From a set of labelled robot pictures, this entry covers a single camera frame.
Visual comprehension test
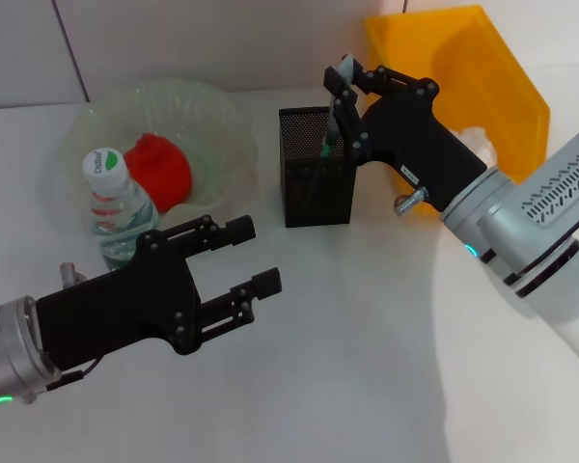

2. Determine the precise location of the silver glitter marker pen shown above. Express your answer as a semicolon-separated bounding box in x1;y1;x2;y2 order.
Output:
325;53;357;146

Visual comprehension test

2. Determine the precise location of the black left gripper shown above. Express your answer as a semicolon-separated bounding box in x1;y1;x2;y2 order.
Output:
35;215;284;373

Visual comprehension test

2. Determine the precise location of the red-orange fruit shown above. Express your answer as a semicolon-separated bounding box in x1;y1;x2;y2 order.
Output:
124;133;193;213

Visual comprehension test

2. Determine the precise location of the translucent wavy fruit plate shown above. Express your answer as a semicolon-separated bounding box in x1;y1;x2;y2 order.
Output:
45;76;261;228

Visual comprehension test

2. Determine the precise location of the clear bottle green label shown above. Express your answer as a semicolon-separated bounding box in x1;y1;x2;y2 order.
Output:
81;148;162;272

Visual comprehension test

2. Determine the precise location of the black mesh pen holder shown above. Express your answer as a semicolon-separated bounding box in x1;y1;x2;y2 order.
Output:
278;106;359;229

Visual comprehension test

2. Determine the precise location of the green pen white cap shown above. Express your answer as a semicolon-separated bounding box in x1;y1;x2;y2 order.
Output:
319;120;344;160

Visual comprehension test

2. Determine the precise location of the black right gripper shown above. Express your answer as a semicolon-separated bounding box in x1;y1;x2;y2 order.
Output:
323;65;489;213

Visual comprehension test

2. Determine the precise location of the yellow plastic storage bin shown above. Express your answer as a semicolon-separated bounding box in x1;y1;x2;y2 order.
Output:
364;4;551;216

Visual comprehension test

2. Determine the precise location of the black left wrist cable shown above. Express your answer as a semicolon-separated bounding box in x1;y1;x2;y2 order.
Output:
45;359;100;393

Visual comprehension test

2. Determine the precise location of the white paper ball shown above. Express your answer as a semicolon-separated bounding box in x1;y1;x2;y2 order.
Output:
457;125;498;168

